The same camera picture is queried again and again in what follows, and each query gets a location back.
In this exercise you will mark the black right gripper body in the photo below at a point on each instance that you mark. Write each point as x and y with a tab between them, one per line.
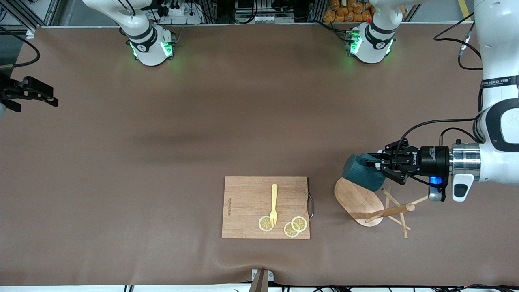
17	91

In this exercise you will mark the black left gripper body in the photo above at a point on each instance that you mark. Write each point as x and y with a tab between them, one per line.
433	159

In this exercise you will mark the teal cup with cream inside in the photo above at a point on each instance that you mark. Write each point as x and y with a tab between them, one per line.
361	172

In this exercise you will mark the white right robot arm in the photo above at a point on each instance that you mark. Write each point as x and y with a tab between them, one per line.
150	48

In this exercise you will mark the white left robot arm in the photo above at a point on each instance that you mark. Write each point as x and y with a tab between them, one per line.
496	48

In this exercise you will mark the wooden cup rack with pegs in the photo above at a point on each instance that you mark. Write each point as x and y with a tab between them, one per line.
354	200

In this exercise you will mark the lemon slice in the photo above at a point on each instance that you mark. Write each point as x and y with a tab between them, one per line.
264	225
290	232
300	223

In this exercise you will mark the yellow fork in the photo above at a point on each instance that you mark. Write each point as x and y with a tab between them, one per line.
274	194

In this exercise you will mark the brown table mat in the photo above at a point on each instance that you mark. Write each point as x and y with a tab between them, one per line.
121	182

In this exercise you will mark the white power strip with plugs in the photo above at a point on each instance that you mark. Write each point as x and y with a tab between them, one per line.
178	11

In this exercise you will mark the aluminium frame profile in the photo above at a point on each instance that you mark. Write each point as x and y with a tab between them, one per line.
30	31

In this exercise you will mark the metal camera mount pole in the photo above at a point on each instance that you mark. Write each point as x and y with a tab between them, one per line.
260	282

